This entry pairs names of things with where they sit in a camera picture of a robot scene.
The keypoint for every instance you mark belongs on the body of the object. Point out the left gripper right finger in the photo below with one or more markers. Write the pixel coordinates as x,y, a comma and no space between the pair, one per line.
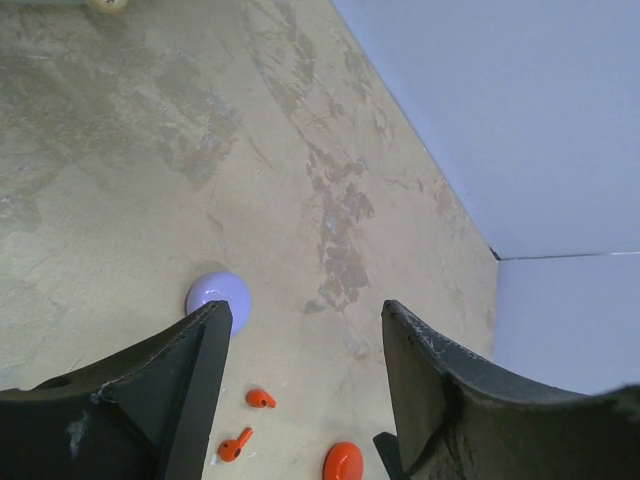
460,416

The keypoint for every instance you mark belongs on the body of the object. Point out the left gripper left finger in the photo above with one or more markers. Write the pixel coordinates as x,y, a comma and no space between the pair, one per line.
145,412

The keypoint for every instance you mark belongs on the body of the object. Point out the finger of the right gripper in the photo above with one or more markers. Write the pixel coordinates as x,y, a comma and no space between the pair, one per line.
387,447

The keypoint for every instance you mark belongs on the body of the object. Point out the orange earbud charging case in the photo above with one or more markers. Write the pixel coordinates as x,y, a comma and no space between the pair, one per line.
344,461

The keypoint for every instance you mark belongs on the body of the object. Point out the purple earbud charging case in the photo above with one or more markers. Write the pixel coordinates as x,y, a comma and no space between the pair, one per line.
222,286

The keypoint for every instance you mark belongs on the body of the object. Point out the lower orange earbud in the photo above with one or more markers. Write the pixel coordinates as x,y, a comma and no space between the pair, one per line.
229,450

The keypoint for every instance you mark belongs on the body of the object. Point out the orange earbud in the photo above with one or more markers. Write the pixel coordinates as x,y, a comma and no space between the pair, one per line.
229,450
259,398

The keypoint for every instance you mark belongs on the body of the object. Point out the upper orange earbud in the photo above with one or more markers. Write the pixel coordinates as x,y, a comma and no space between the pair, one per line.
259,398

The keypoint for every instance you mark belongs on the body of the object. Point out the round white drawer cabinet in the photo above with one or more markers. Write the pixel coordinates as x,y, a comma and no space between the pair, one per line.
107,6

